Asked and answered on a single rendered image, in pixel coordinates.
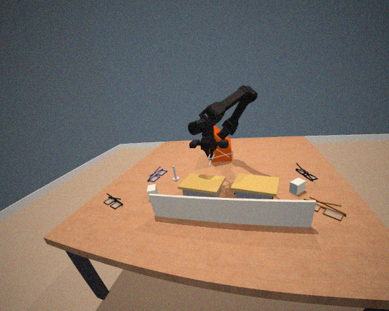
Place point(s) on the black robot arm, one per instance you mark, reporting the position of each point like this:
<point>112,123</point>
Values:
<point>244,95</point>

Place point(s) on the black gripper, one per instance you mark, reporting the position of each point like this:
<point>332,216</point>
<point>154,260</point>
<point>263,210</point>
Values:
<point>221,143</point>

